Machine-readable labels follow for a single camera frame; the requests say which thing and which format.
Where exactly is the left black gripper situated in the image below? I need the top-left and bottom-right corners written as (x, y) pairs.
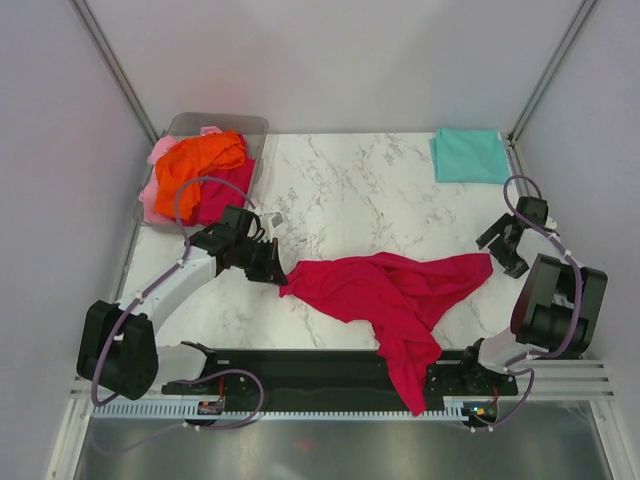
top-left (235, 237), bottom-right (287, 287)

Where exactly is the crimson red t shirt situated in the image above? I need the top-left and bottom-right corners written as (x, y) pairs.
top-left (279, 252), bottom-right (493, 416)

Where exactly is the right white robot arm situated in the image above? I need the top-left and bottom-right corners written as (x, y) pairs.
top-left (457, 214), bottom-right (608, 394)

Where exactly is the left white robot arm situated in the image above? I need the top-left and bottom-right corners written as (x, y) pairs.
top-left (76, 224), bottom-right (287, 407)

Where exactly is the folded teal t shirt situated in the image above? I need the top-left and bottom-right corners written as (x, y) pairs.
top-left (429, 128), bottom-right (510, 185)

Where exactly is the magenta t shirt in bin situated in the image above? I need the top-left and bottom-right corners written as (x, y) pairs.
top-left (195, 135), bottom-right (255, 226)

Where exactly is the orange t shirt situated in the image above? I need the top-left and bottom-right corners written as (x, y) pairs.
top-left (154, 131), bottom-right (248, 220)

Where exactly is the light pink t shirt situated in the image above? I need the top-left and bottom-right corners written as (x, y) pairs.
top-left (139, 126), bottom-right (223, 226)

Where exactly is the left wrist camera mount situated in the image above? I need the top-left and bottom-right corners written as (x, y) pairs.
top-left (220, 206), bottom-right (283, 240)

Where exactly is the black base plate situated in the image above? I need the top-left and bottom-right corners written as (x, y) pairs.
top-left (159, 349), bottom-right (518, 414)

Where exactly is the white slotted cable duct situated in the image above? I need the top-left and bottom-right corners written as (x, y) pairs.
top-left (92, 397), bottom-right (498, 422)

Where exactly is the right aluminium frame post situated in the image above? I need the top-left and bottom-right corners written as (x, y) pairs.
top-left (507, 0), bottom-right (600, 147)

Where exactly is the aluminium frame post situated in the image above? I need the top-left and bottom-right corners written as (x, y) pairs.
top-left (69, 0), bottom-right (159, 144)
top-left (507, 0), bottom-right (600, 147)

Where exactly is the left aluminium frame post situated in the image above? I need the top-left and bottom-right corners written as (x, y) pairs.
top-left (69, 0), bottom-right (159, 144)

